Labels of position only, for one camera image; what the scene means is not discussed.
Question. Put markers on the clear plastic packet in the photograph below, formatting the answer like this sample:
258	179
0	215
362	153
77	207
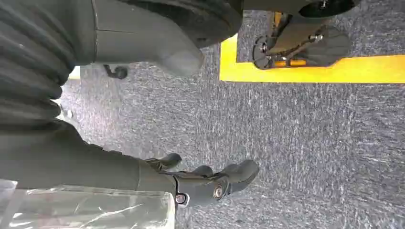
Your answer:
95	210

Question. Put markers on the black robot foot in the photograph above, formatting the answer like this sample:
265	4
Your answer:
332	47

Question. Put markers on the black robot leg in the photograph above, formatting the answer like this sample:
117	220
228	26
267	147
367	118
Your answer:
294	34

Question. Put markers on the yellow floor tape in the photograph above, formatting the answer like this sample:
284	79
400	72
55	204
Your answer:
364	70

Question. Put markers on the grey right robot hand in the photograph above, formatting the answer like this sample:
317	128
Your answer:
142	38

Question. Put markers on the small black caster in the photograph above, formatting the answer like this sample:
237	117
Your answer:
117	72

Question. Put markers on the ribbed grey right arm sleeve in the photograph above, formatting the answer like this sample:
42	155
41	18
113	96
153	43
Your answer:
28	63

